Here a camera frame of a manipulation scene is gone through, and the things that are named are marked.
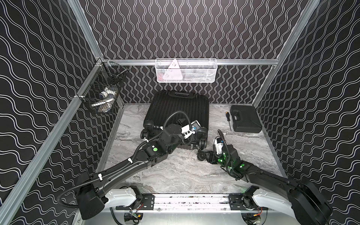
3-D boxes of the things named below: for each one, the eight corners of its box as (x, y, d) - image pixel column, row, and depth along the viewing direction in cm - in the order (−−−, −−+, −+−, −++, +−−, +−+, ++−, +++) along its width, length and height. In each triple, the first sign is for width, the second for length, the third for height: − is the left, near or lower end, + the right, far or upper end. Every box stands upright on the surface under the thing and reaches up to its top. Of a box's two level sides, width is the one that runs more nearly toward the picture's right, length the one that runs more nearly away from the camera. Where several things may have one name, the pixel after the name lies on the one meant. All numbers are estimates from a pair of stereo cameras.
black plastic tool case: (235, 133, 104) (238, 128, 99) (228, 110, 119) (230, 104, 114) (260, 133, 104) (264, 128, 99) (251, 110, 119) (254, 104, 114)
